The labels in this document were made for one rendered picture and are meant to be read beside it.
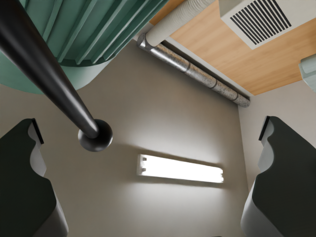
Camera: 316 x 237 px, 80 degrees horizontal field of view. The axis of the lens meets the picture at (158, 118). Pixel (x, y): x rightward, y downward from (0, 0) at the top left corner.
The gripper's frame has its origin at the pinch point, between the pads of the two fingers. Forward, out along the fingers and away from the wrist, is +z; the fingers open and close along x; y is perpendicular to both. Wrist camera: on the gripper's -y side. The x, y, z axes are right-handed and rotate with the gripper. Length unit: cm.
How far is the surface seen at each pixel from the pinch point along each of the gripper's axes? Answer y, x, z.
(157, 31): 18, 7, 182
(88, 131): 3.7, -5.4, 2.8
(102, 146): 6.7, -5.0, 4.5
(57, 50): -2.2, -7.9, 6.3
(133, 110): 84, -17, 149
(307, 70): 45, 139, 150
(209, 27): 17, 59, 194
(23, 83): 1.7, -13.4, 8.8
